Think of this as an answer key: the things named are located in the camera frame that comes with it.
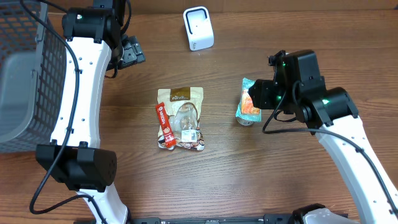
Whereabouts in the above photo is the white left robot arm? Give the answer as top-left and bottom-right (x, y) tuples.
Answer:
(35, 1), (146, 223)

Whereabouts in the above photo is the green lidded jar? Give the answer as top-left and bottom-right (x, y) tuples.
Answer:
(236, 117), (254, 126)

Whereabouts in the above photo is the red coffee stick sachet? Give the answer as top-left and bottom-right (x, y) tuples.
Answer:
(155, 103), (176, 148)

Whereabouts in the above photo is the grey plastic mesh basket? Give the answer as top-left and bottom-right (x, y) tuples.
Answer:
(1, 1), (67, 153)

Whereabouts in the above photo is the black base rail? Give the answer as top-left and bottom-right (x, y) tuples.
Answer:
(74, 213), (296, 224)

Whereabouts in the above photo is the white barcode scanner stand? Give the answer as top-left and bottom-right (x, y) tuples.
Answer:
(183, 6), (215, 51)

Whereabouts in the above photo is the orange tissue packet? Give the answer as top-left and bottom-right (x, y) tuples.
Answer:
(241, 89), (261, 115)

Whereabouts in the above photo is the teal snack packet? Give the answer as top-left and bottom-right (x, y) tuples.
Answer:
(236, 78), (262, 123)

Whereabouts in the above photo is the beige nut pouch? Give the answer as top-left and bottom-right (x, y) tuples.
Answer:
(157, 87), (205, 151)

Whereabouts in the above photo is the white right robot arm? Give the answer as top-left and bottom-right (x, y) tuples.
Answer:
(248, 78), (397, 223)

